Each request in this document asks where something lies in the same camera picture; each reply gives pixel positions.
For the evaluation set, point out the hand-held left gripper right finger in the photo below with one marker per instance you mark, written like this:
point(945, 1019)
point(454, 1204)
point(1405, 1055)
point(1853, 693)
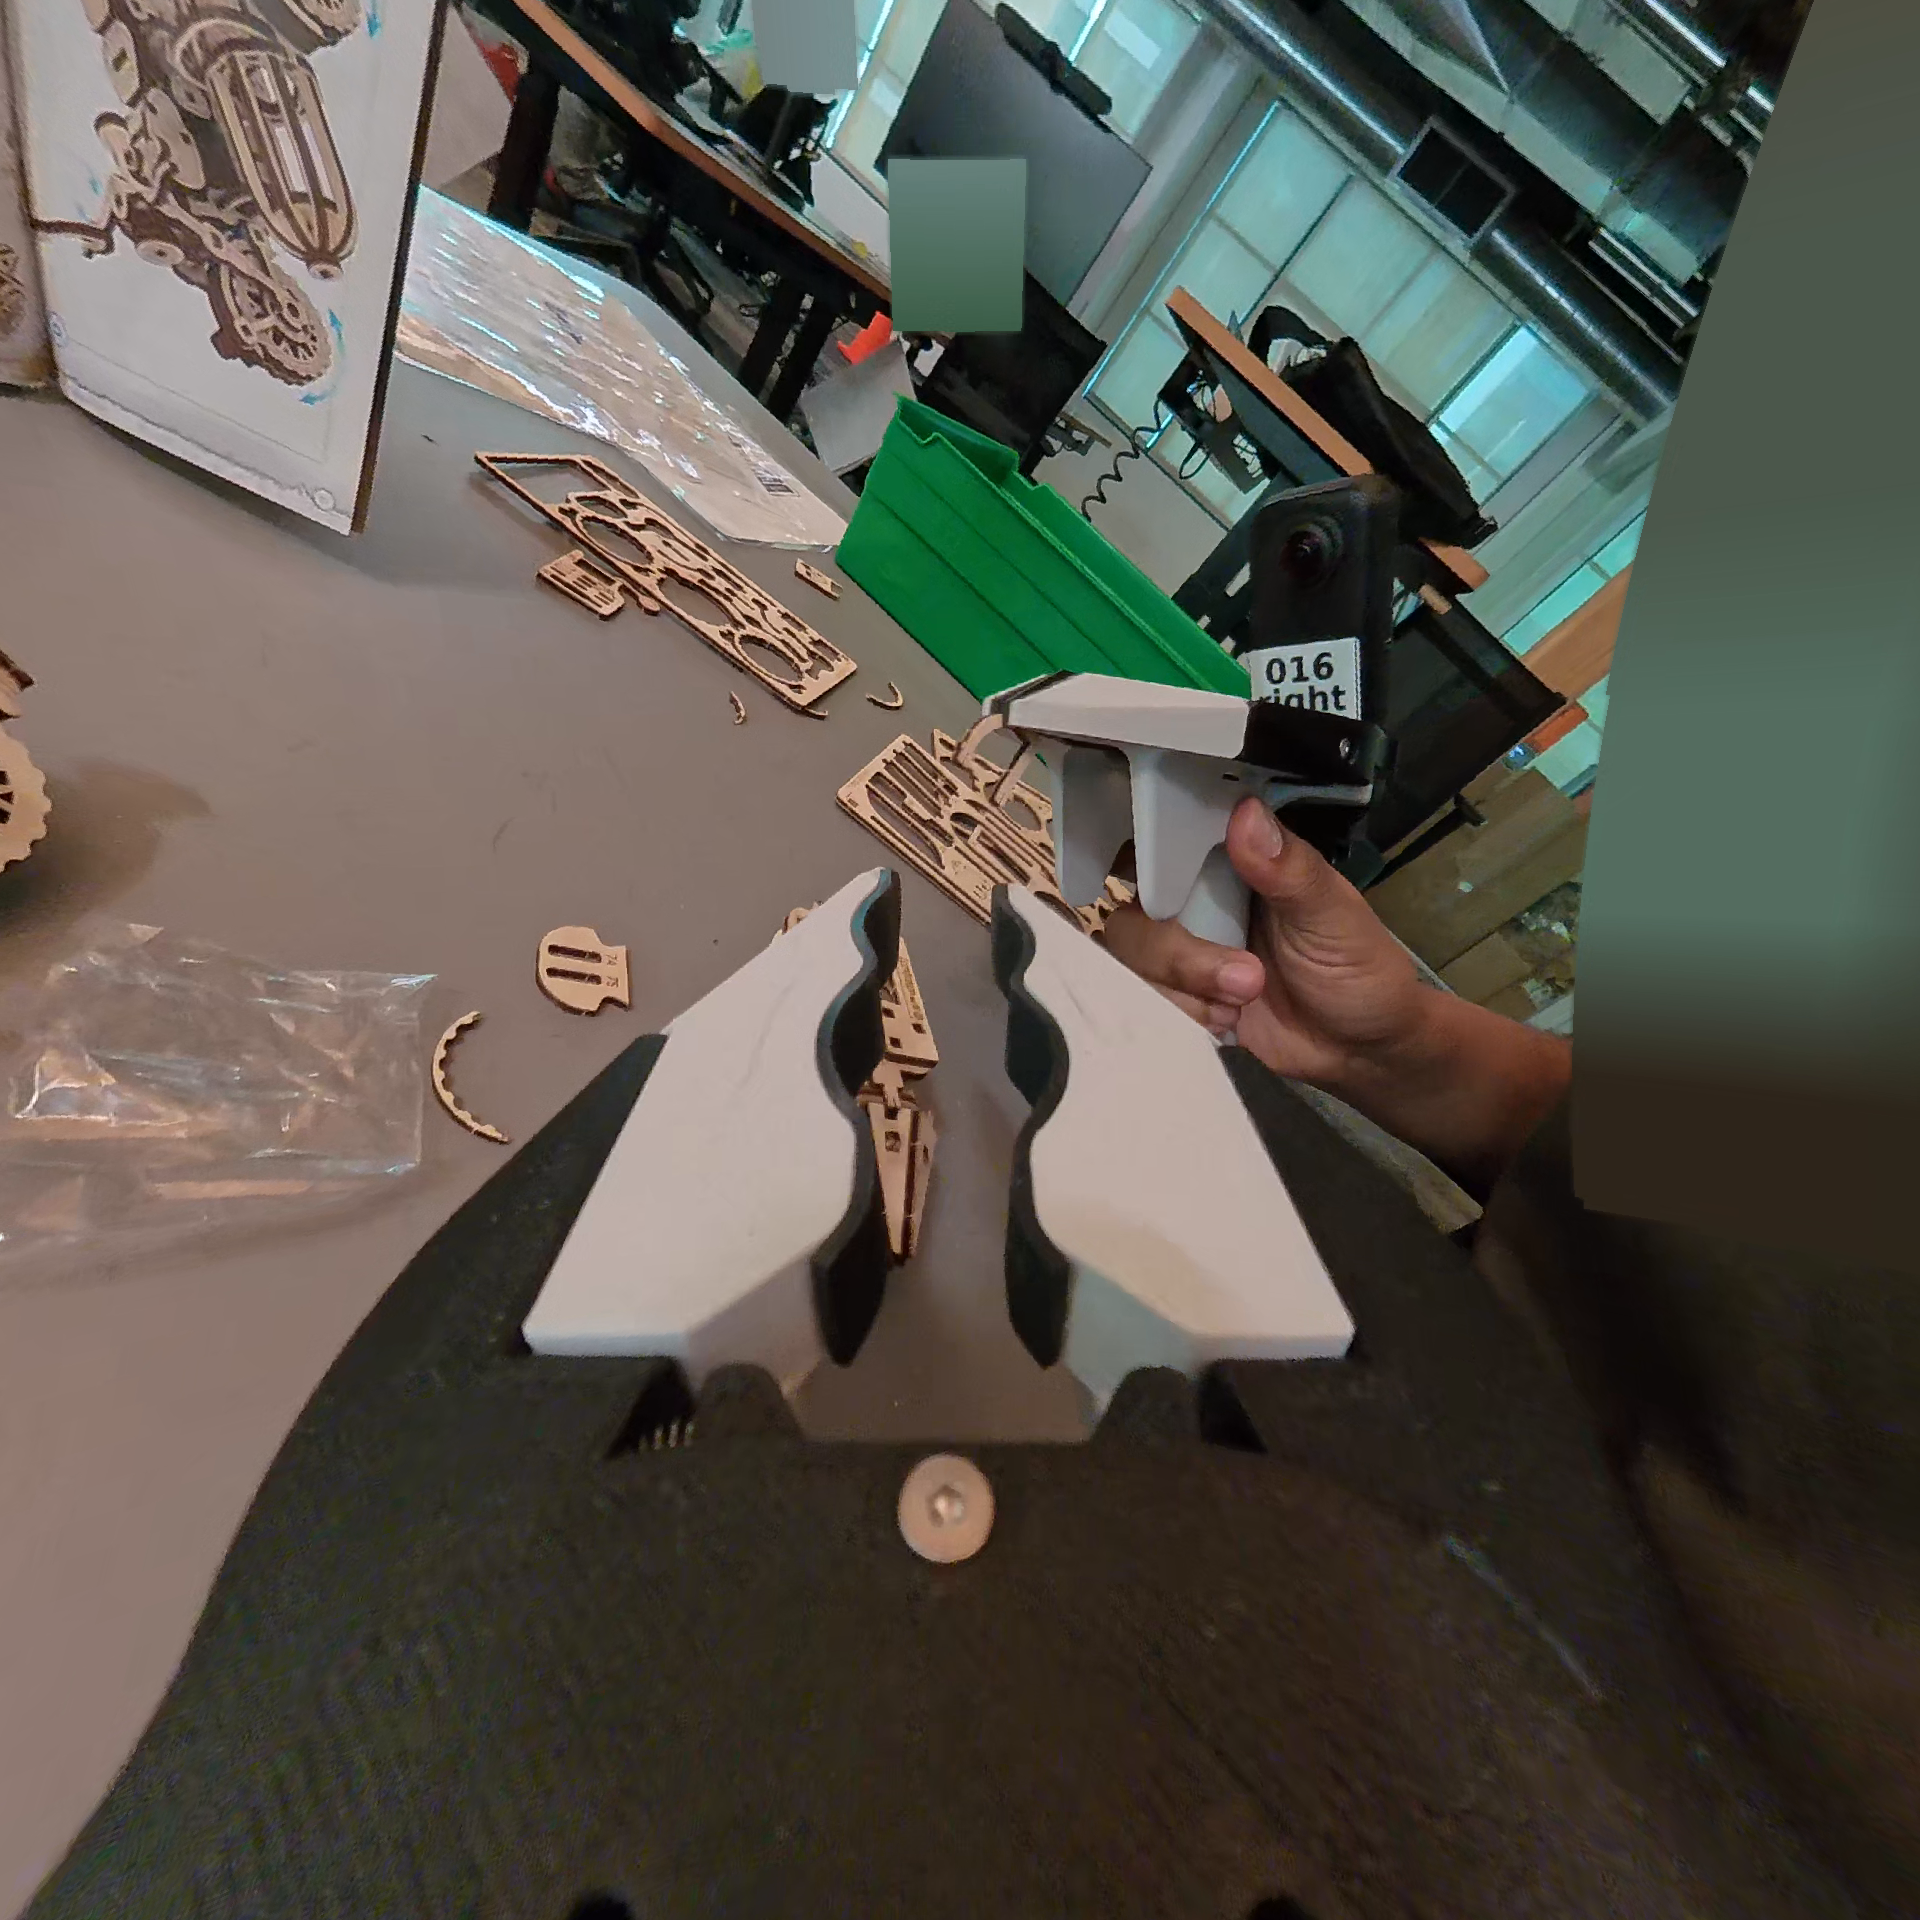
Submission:
point(1186, 1200)

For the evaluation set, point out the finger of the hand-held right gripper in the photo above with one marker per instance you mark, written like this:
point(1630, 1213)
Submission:
point(1153, 724)
point(1091, 825)

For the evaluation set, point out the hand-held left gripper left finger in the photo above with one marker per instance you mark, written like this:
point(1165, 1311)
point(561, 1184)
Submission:
point(703, 1187)

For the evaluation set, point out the wooden curved piece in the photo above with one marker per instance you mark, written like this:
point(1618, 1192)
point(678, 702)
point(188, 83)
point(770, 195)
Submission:
point(972, 746)

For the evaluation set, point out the wooden pointed strip piece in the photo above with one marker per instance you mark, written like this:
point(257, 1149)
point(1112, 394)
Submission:
point(900, 1142)

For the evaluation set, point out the wooden parts sheet with slots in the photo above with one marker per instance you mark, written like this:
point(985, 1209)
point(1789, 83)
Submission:
point(863, 794)

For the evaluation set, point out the person's right forearm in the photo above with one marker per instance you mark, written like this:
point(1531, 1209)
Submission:
point(1499, 1082)

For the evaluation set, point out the grey desk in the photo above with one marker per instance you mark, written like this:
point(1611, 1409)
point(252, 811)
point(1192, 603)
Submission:
point(374, 783)

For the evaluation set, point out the person's right hand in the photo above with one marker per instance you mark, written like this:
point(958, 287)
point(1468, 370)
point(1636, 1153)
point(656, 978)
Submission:
point(1320, 976)

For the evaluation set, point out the green storage bin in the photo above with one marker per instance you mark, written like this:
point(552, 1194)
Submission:
point(1021, 572)

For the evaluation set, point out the black backpack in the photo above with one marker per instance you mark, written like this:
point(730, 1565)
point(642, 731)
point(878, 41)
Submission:
point(1364, 405)

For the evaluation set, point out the wooden top table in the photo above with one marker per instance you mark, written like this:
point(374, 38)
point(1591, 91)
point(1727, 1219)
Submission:
point(1291, 393)

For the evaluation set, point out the wooden slotted round piece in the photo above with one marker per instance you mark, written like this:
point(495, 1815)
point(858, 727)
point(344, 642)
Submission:
point(582, 968)

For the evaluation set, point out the wooden toothed arc piece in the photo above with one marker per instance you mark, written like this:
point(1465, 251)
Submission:
point(450, 1082)

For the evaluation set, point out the small wooden rectangular piece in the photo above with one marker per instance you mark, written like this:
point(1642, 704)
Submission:
point(817, 579)

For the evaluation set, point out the silver ventilation ducts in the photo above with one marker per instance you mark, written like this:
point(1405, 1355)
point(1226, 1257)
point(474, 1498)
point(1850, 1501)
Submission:
point(1531, 180)

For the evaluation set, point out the wooden sheet with gear cutouts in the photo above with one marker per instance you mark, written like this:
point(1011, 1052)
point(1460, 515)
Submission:
point(658, 579)

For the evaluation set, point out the crumpled clear plastic bag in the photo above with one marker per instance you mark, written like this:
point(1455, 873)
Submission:
point(195, 1082)

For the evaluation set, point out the wooden grid piece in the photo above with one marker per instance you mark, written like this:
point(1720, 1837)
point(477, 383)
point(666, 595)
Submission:
point(582, 586)

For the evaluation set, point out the person's brown shirt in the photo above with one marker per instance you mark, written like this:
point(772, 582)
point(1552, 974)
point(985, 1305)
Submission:
point(1724, 1427)

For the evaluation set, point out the black monitor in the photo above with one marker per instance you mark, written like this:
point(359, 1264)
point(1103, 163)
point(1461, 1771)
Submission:
point(1049, 106)

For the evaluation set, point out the flat clear plastic sleeve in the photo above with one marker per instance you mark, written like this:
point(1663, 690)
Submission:
point(599, 361)

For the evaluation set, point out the wooden motorcycle model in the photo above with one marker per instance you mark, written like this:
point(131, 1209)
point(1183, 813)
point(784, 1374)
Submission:
point(18, 783)

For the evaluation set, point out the white printed model box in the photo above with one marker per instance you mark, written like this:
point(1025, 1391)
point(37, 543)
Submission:
point(195, 226)

